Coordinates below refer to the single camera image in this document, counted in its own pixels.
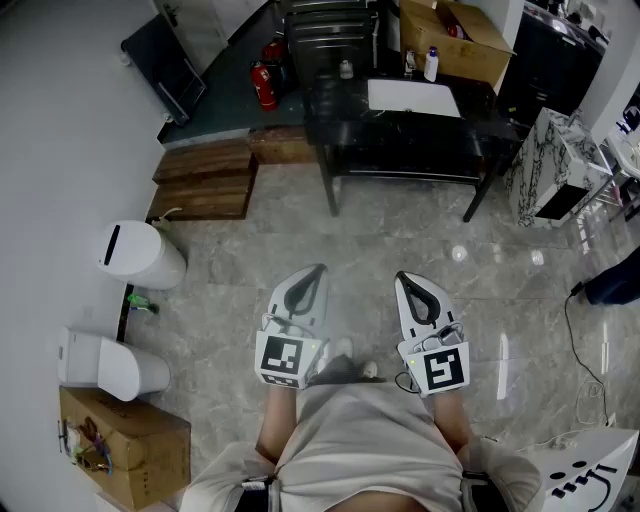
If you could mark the person's left forearm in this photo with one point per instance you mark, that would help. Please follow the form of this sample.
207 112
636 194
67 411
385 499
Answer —
279 420

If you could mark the white marble veined cabinet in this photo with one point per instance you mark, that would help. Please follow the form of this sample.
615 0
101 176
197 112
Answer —
550 165

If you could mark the large open cardboard box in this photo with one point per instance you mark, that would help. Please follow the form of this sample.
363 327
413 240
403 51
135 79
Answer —
450 55

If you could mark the person's beige shirt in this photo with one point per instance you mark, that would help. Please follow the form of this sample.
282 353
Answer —
365 440

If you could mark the chrome faucet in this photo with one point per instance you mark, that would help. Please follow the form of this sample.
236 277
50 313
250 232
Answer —
410 62

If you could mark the white toilet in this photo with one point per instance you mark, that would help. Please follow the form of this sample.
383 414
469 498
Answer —
110 365

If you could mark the brown wooden step platform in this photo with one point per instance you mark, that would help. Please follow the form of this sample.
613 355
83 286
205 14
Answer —
202 185

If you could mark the black drawer cabinet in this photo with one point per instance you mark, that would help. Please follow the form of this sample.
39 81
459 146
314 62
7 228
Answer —
330 35

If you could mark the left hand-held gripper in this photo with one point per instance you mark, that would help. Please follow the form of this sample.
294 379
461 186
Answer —
287 357

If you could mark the white rectangular sink basin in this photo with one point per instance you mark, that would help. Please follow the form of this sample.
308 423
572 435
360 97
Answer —
412 97

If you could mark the black flat case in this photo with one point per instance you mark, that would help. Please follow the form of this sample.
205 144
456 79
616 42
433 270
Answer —
160 65

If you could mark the person's right forearm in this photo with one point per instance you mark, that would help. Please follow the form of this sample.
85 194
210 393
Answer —
450 425

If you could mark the white cylindrical trash can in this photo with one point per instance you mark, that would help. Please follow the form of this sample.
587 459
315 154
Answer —
142 255

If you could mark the white device with black buttons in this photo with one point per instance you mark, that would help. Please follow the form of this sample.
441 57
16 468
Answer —
595 465

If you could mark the person's left white shoe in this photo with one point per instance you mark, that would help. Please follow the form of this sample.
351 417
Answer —
342 347

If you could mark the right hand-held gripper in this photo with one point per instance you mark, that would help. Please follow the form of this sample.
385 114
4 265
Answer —
445 370

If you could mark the black glossy appliance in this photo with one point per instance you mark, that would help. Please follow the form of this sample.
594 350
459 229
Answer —
550 65

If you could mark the black marble sink countertop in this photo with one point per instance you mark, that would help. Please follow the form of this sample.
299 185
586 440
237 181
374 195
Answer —
345 107

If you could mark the white bottle with blue cap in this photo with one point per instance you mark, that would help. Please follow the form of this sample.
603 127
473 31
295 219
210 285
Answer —
431 65

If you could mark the small brown cardboard box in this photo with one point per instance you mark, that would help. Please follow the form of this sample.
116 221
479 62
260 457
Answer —
135 445

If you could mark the red fire extinguisher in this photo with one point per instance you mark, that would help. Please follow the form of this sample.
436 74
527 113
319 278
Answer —
274 50
264 85

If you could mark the person's white shoe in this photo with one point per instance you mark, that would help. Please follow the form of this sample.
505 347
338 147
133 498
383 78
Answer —
370 369
342 347

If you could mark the person's grey trousers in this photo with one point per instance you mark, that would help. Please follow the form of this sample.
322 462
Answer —
345 370

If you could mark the person's right white shoe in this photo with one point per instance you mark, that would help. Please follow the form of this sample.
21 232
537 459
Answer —
370 369

